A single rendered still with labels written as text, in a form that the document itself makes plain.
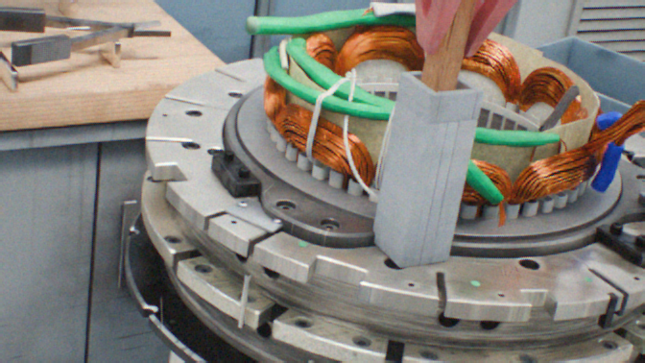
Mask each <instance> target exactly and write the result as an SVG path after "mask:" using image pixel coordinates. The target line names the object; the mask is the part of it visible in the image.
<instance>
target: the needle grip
mask: <svg viewBox="0 0 645 363"><path fill-rule="evenodd" d="M476 3H477V0H461V2H460V4H459V6H458V9H457V10H456V12H455V14H454V16H453V18H452V21H451V23H450V25H449V27H448V29H447V31H446V33H445V35H444V38H443V39H442V42H441V44H440V46H439V48H438V50H437V51H436V53H435V54H434V55H429V54H427V55H426V60H425V64H424V68H423V72H422V76H421V81H422V82H423V83H424V84H426V85H428V86H429V87H430V88H432V89H433V90H435V91H436V92H438V91H450V90H455V88H456V84H457V80H458V76H459V72H460V68H461V64H462V60H463V55H464V51H465V48H466V41H467V35H468V31H469V27H470V23H471V19H472V16H473V12H474V8H476Z"/></svg>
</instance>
